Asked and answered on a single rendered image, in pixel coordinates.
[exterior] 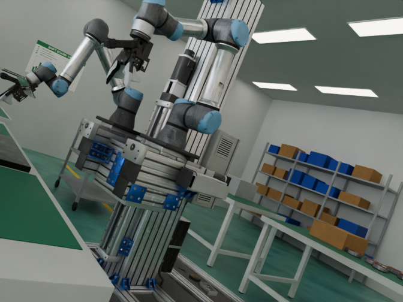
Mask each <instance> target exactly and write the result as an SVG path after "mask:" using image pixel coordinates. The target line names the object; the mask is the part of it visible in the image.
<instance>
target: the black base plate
mask: <svg viewBox="0 0 403 302"><path fill-rule="evenodd" d="M0 165H1V166H4V167H8V168H12V169H15V170H20V171H24V172H27V173H29V172H30V170H31V166H30V165H29V163H28V161H27V160H26V158H25V157H24V155H23V153H22V152H21V151H20V149H19V147H18V146H17V144H16V143H15V141H14V140H13V138H12V137H10V136H8V135H4V134H1V133H0Z"/></svg>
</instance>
